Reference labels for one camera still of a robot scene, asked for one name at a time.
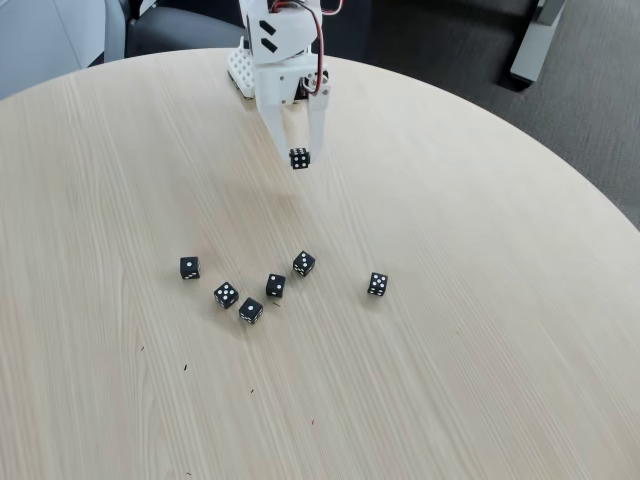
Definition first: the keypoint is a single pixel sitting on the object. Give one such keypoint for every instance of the black die white pips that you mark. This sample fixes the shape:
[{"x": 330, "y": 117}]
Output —
[
  {"x": 300, "y": 158},
  {"x": 303, "y": 263},
  {"x": 189, "y": 268},
  {"x": 226, "y": 295},
  {"x": 377, "y": 284},
  {"x": 275, "y": 285},
  {"x": 250, "y": 310}
]

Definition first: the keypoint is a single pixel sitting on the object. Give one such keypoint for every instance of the black office chair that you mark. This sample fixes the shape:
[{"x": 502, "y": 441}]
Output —
[{"x": 175, "y": 30}]

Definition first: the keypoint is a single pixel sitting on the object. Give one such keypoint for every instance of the grey desk leg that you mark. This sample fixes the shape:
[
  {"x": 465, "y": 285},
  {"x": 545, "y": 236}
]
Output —
[{"x": 535, "y": 45}]

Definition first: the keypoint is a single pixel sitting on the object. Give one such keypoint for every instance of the white cabinet panel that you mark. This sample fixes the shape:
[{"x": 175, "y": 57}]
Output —
[{"x": 40, "y": 40}]

